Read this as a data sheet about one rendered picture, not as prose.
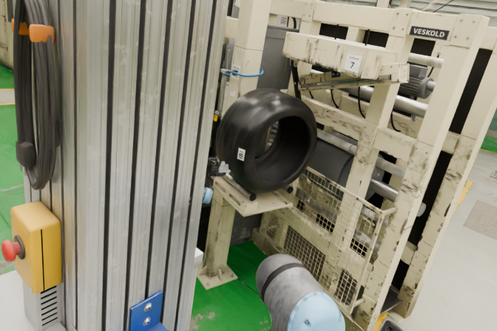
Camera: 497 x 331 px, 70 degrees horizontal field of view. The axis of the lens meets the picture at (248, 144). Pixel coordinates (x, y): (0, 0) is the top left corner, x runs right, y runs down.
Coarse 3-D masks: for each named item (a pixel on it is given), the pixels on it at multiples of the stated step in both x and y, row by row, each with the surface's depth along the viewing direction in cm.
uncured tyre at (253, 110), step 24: (240, 96) 196; (264, 96) 188; (288, 96) 190; (240, 120) 182; (264, 120) 178; (288, 120) 225; (312, 120) 198; (216, 144) 197; (240, 144) 179; (288, 144) 229; (312, 144) 205; (240, 168) 184; (264, 168) 226; (288, 168) 221; (264, 192) 202
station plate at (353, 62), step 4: (348, 56) 176; (352, 56) 174; (356, 56) 172; (360, 56) 170; (348, 60) 176; (352, 60) 174; (356, 60) 172; (360, 60) 171; (348, 64) 176; (352, 64) 174; (356, 64) 172; (344, 68) 179; (348, 68) 176; (352, 68) 175; (356, 68) 173
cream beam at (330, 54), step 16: (288, 32) 210; (288, 48) 210; (304, 48) 200; (320, 48) 190; (336, 48) 182; (352, 48) 174; (368, 48) 167; (320, 64) 191; (336, 64) 183; (368, 64) 171
